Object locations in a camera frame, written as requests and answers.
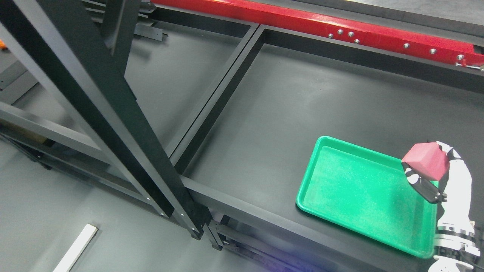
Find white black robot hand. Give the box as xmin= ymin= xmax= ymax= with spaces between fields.
xmin=402 ymin=141 xmax=472 ymax=226

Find pink foam block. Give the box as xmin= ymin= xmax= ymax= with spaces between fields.
xmin=402 ymin=142 xmax=450 ymax=181

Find white robot forearm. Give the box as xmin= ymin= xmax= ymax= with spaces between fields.
xmin=428 ymin=221 xmax=483 ymax=272

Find green plastic tray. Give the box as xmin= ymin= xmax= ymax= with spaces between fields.
xmin=296 ymin=136 xmax=437 ymax=259

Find black right metal shelf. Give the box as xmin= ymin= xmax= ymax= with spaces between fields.
xmin=172 ymin=26 xmax=483 ymax=272

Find black metal shelf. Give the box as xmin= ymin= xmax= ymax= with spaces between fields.
xmin=0 ymin=0 xmax=259 ymax=240
xmin=172 ymin=26 xmax=483 ymax=272

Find black left metal shelf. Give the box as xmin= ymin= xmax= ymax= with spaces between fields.
xmin=0 ymin=0 xmax=259 ymax=240

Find red metal beam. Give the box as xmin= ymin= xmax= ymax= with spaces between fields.
xmin=154 ymin=0 xmax=484 ymax=70

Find white standing desk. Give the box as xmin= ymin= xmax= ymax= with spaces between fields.
xmin=53 ymin=224 xmax=98 ymax=272

